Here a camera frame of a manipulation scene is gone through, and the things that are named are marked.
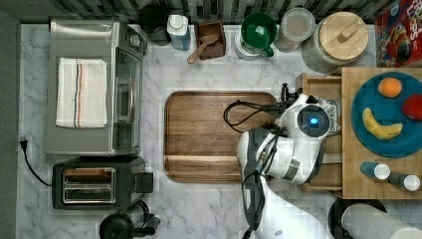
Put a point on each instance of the red cereal box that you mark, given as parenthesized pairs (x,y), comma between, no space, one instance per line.
(398,35)

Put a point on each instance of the glass jar with clear lid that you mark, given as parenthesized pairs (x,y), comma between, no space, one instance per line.
(296,26)

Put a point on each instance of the red apple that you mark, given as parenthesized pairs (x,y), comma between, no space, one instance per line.
(412,107)

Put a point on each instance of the white paper towel roll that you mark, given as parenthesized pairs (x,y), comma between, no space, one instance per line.
(363,221)

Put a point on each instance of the blue shaker with white cap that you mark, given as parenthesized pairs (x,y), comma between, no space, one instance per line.
(376,170)

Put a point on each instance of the black drawer handle bar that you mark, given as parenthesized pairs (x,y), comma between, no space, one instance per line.
(286,96)

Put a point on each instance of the wooden spoon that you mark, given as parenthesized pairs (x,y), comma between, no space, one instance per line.
(202,48)

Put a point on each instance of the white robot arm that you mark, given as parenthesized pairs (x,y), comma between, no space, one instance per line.
(288,149)

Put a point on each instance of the dark round canister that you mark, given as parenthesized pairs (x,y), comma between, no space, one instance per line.
(153,21)

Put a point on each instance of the striped white dish towel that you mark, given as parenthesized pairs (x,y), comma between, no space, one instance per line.
(81,96)

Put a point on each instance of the Deep River chips bag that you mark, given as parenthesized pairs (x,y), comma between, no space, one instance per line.
(334,110)

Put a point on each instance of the yellow banana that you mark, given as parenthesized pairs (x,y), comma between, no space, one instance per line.
(378,130)

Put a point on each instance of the dark wooden salt box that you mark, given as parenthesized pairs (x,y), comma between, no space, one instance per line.
(212,33)

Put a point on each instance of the dark wooden cutting board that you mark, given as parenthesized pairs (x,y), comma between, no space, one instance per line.
(199,147)

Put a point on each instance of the orange fruit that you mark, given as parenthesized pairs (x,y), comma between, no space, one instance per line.
(390,87)

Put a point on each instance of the black two-slot toaster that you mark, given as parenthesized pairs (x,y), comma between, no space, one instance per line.
(99,183)

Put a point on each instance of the blue plate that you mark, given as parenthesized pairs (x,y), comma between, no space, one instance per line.
(387,111)

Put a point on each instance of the black round holder base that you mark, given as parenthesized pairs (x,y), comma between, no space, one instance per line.
(338,208)

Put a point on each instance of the green mug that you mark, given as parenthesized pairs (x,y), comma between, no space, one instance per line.
(255,36)

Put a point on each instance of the dark shaker with white cap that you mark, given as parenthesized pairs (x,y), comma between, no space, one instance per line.
(409,182)

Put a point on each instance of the stainless steel toaster oven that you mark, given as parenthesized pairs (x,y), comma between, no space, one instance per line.
(122,48)

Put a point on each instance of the jar with wooden lid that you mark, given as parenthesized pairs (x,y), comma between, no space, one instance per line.
(338,40)

